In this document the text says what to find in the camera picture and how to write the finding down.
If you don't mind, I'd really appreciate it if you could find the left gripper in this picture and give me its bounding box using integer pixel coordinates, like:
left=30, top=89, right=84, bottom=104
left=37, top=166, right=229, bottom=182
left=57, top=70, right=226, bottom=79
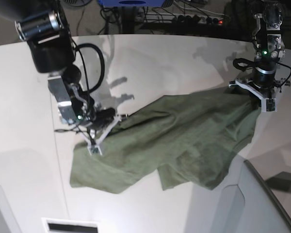
left=252, top=63, right=276, bottom=89

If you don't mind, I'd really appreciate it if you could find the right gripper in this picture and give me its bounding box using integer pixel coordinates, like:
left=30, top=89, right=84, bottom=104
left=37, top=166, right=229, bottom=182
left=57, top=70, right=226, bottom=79
left=87, top=108, right=116, bottom=130

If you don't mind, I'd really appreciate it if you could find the green t-shirt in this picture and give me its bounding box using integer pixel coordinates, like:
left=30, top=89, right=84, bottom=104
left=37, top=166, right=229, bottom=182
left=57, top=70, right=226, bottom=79
left=69, top=93, right=256, bottom=194

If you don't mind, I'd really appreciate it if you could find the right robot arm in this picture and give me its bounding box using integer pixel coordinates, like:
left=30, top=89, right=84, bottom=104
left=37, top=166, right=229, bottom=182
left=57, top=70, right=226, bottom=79
left=0, top=0, right=261, bottom=126

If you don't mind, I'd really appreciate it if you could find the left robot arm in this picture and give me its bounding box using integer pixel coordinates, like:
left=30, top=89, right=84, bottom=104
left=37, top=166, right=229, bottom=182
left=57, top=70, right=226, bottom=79
left=252, top=0, right=285, bottom=88

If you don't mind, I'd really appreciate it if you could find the black power strip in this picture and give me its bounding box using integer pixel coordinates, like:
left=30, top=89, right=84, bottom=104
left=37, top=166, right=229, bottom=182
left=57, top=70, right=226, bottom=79
left=172, top=15, right=224, bottom=26

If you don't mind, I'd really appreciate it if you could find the black table leg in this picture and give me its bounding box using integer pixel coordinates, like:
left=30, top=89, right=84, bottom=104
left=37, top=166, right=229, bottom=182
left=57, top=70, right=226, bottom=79
left=120, top=6, right=138, bottom=34

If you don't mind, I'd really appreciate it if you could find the blue box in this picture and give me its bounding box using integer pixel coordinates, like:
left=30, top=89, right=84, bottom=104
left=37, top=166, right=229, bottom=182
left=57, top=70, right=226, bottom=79
left=98, top=0, right=164, bottom=7

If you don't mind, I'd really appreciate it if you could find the white slotted plate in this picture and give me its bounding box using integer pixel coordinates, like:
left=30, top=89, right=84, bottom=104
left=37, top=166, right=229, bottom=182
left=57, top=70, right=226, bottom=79
left=41, top=217, right=100, bottom=233

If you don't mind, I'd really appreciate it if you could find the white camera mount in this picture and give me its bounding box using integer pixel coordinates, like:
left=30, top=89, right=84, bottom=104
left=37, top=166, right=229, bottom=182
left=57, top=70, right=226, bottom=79
left=82, top=114, right=129, bottom=156
left=228, top=78, right=281, bottom=112

